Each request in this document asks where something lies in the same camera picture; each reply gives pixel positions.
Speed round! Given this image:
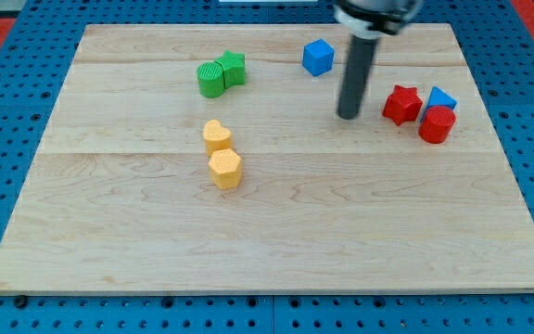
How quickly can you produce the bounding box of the white and black robot end effector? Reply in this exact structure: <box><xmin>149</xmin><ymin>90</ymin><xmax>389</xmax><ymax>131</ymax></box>
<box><xmin>334</xmin><ymin>0</ymin><xmax>423</xmax><ymax>40</ymax></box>

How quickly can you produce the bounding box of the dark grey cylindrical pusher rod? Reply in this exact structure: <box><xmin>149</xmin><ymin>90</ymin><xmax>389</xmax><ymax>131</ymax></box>
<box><xmin>337</xmin><ymin>36</ymin><xmax>378</xmax><ymax>120</ymax></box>

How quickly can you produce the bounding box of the blue cube block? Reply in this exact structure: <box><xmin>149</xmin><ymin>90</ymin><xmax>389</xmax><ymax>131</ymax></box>
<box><xmin>302</xmin><ymin>39</ymin><xmax>335</xmax><ymax>77</ymax></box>

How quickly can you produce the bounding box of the red star block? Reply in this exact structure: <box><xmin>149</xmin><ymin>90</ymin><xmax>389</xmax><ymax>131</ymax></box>
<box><xmin>382</xmin><ymin>84</ymin><xmax>423</xmax><ymax>126</ymax></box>

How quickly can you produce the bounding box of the green star block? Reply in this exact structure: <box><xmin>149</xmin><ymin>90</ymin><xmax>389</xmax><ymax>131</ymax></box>
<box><xmin>214</xmin><ymin>50</ymin><xmax>246</xmax><ymax>89</ymax></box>

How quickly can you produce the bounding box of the blue triangle block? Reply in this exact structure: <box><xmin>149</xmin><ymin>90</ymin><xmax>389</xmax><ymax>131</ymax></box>
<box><xmin>420</xmin><ymin>86</ymin><xmax>457</xmax><ymax>122</ymax></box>

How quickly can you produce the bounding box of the red cylinder block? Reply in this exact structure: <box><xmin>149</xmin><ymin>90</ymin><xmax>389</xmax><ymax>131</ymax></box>
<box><xmin>418</xmin><ymin>106</ymin><xmax>456</xmax><ymax>144</ymax></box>

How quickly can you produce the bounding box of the green cylinder block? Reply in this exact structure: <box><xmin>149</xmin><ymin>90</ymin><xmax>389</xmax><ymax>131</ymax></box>
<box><xmin>197</xmin><ymin>62</ymin><xmax>225</xmax><ymax>98</ymax></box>

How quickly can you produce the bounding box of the yellow heart block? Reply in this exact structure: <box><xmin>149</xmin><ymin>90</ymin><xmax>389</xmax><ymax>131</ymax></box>
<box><xmin>202</xmin><ymin>120</ymin><xmax>233</xmax><ymax>157</ymax></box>

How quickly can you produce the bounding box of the yellow hexagon block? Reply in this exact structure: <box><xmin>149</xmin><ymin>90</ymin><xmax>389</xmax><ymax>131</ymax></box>
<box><xmin>208</xmin><ymin>148</ymin><xmax>243</xmax><ymax>189</ymax></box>

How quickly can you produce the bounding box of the light wooden board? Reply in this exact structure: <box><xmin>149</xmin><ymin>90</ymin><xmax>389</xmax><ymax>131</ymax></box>
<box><xmin>0</xmin><ymin>23</ymin><xmax>534</xmax><ymax>296</ymax></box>

